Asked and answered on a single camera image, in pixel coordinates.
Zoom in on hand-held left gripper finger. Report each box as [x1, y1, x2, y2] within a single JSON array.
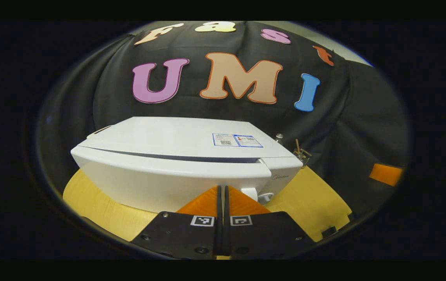
[[130, 185, 222, 260], [223, 185, 318, 259]]

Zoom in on white microwave oven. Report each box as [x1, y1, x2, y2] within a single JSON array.
[[71, 116, 304, 214]]

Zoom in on black backdrop cloth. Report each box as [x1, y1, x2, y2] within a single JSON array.
[[37, 21, 409, 219]]

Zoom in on clear glass jar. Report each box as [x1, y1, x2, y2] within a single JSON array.
[[295, 146, 312, 167]]

